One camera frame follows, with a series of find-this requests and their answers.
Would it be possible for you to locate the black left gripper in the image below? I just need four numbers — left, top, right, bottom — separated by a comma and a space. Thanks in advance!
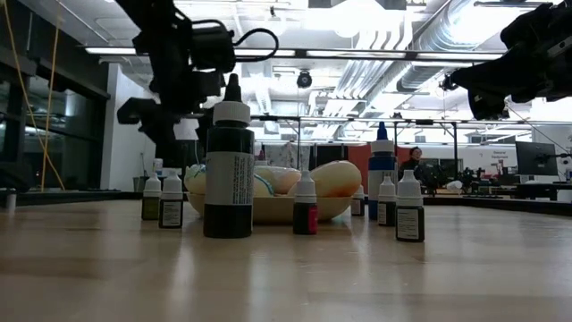
116, 44, 226, 170

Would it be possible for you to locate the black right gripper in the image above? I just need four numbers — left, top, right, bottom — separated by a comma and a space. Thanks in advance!
450, 35, 572, 121

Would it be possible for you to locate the black partition panel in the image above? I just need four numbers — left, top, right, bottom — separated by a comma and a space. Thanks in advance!
315, 143, 349, 167

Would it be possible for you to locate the tan round plate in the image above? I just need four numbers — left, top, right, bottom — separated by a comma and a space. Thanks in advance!
186, 191, 354, 225

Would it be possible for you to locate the cream white frosted donut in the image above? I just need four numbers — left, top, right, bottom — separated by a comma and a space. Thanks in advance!
253, 165, 302, 195

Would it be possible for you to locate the black background rig frame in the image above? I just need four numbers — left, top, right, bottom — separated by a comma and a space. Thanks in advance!
177, 114, 572, 174

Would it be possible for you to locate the black computer monitor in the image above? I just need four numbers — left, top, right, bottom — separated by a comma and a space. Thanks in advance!
515, 140, 559, 177
155, 139, 204, 170

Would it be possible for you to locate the large black food colouring bottle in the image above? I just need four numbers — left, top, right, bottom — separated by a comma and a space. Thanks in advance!
203, 73, 256, 239

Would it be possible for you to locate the black background desk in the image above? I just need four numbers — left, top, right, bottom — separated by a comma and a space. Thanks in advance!
513, 182, 572, 202

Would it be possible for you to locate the small dark food colouring bottle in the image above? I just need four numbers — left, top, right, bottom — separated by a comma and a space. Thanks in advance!
158, 170, 185, 230
395, 169, 426, 243
350, 184, 366, 217
377, 174, 398, 227

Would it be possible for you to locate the large blue food colouring bottle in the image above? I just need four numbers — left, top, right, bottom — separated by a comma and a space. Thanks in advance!
367, 121, 399, 221

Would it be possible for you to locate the small olive food colouring bottle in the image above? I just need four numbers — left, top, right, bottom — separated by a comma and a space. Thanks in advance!
141, 172, 163, 221

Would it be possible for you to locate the yellow hanging cable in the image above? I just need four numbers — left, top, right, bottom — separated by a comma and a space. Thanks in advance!
39, 17, 62, 191
2, 0, 66, 191

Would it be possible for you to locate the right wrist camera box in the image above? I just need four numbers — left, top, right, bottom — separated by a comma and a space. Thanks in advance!
500, 0, 572, 48

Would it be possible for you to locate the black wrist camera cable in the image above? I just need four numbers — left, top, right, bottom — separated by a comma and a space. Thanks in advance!
231, 27, 281, 64

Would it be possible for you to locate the white LED light bar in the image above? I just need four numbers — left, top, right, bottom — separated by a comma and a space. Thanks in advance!
234, 47, 297, 57
306, 49, 406, 59
84, 47, 138, 56
415, 52, 504, 62

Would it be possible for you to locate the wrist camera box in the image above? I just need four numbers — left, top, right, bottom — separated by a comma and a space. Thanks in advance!
500, 0, 572, 48
190, 20, 237, 74

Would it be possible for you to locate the blue frosted donut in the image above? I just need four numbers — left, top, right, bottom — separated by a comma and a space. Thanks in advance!
183, 163, 275, 197

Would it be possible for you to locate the small red food colouring bottle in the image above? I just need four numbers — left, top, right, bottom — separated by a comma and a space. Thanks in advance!
292, 169, 319, 236

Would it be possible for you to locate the person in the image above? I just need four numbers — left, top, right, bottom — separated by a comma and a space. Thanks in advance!
400, 146, 433, 180

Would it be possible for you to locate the orange partition panel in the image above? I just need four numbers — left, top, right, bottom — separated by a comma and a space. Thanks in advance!
348, 143, 408, 180

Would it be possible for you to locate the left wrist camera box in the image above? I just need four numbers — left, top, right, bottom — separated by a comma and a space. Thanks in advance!
190, 20, 237, 74

